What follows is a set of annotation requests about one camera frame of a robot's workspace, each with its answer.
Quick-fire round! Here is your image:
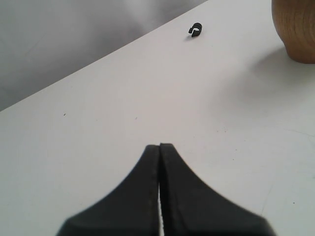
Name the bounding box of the small black plastic clip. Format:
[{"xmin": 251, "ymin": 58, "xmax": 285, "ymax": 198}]
[{"xmin": 189, "ymin": 22, "xmax": 202, "ymax": 37}]

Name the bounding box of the wooden barrel-shaped cup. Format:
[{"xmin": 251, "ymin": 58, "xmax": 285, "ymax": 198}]
[{"xmin": 271, "ymin": 0, "xmax": 315, "ymax": 64}]

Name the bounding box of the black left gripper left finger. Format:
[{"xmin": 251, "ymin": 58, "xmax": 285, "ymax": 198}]
[{"xmin": 58, "ymin": 145, "xmax": 160, "ymax": 236}]

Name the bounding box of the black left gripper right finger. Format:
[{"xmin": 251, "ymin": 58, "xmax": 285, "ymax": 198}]
[{"xmin": 159, "ymin": 144, "xmax": 276, "ymax": 236}]

